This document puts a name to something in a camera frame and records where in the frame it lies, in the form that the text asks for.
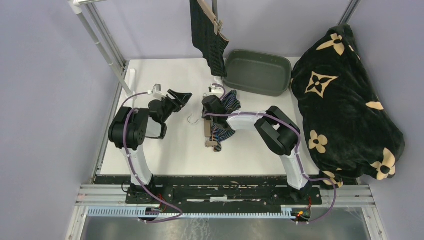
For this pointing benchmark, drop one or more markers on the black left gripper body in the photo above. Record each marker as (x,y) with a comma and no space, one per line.
(169,106)

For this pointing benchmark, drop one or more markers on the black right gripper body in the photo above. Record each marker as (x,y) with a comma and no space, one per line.
(213,119)

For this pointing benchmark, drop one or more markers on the blue striped underwear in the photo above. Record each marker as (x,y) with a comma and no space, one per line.
(220,129)

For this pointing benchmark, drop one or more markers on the black striped underwear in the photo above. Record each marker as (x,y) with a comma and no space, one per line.
(204,39)

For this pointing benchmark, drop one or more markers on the wooden clip hanger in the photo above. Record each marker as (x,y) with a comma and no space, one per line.
(216,22)

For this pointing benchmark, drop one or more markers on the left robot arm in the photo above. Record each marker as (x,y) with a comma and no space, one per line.
(130,128)

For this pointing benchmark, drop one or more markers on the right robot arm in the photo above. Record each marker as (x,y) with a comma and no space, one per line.
(280,134)

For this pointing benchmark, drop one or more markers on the green plastic tray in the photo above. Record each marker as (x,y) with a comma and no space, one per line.
(257,73)

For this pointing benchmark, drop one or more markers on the centre rack pole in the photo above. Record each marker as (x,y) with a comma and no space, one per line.
(215,7)

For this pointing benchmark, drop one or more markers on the rack pole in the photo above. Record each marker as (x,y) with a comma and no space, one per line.
(92,21)
(215,7)

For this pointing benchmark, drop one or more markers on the left rack pole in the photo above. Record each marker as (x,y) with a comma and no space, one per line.
(92,21)

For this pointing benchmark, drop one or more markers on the black floral blanket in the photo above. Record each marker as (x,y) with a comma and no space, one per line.
(347,131)

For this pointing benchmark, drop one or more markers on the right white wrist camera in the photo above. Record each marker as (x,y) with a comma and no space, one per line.
(217,90)

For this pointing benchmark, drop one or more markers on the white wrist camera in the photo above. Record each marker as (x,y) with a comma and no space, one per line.
(156,92)
(217,90)

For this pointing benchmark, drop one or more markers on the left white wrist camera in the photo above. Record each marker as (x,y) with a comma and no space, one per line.
(156,92)

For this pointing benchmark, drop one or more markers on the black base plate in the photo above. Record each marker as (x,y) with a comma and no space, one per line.
(216,194)

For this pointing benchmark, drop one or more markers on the aluminium frame rails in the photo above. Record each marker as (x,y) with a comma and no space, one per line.
(350,213)

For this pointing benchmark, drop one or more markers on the white cable duct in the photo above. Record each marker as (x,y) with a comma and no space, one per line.
(145,213)

